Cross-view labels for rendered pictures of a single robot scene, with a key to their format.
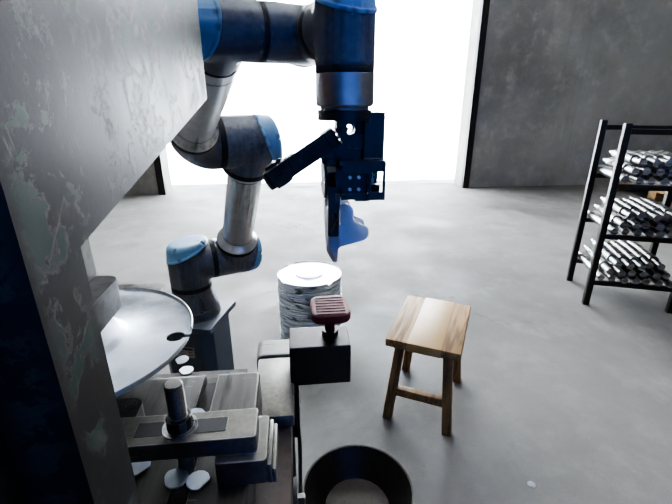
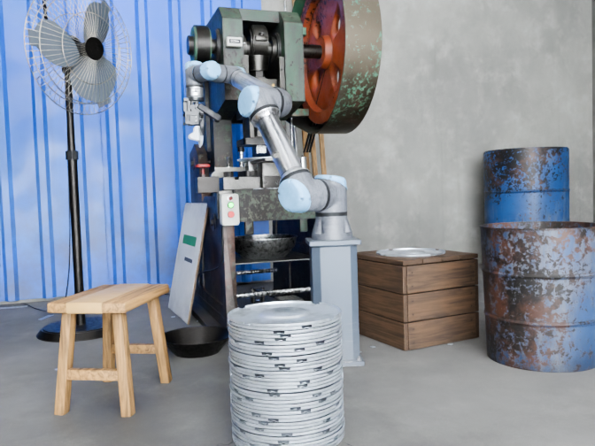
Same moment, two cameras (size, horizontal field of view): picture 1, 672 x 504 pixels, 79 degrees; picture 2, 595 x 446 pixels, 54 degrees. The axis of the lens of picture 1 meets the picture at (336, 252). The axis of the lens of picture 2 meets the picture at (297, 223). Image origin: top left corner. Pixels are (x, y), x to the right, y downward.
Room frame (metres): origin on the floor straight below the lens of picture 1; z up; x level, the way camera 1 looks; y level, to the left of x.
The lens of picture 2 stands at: (3.16, -0.18, 0.62)
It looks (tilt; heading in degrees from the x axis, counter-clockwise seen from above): 3 degrees down; 167
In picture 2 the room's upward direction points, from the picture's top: 2 degrees counter-clockwise
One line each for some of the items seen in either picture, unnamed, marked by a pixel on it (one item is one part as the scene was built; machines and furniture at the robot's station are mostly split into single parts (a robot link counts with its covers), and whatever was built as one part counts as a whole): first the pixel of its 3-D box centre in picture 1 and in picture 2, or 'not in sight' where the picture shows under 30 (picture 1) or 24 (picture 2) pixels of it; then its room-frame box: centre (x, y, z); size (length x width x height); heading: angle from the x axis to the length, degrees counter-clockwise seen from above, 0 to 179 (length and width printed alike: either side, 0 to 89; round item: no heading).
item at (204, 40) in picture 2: not in sight; (205, 50); (0.31, 0.07, 1.31); 0.22 x 0.12 x 0.22; 6
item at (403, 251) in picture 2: not in sight; (410, 252); (0.85, 0.85, 0.35); 0.29 x 0.29 x 0.01
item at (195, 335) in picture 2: (357, 497); (197, 342); (0.81, -0.06, 0.04); 0.30 x 0.30 x 0.07
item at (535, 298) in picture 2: not in sight; (541, 290); (1.32, 1.15, 0.24); 0.42 x 0.42 x 0.48
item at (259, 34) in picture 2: not in sight; (257, 60); (0.30, 0.31, 1.27); 0.21 x 0.12 x 0.34; 6
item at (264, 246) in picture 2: not in sight; (263, 246); (0.30, 0.31, 0.36); 0.34 x 0.34 x 0.10
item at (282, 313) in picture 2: (309, 273); (284, 312); (1.70, 0.12, 0.32); 0.29 x 0.29 x 0.01
